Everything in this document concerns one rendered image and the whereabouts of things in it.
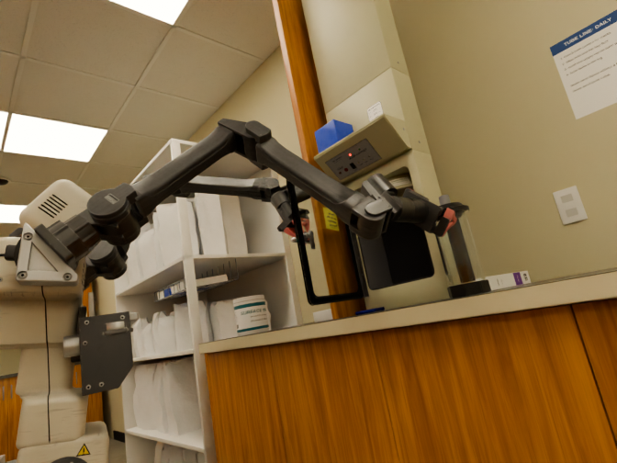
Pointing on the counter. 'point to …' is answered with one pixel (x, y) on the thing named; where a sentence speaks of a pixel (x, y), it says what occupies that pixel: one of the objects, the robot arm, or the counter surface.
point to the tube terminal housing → (395, 91)
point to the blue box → (331, 134)
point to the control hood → (395, 139)
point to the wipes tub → (251, 315)
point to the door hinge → (359, 265)
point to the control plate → (353, 159)
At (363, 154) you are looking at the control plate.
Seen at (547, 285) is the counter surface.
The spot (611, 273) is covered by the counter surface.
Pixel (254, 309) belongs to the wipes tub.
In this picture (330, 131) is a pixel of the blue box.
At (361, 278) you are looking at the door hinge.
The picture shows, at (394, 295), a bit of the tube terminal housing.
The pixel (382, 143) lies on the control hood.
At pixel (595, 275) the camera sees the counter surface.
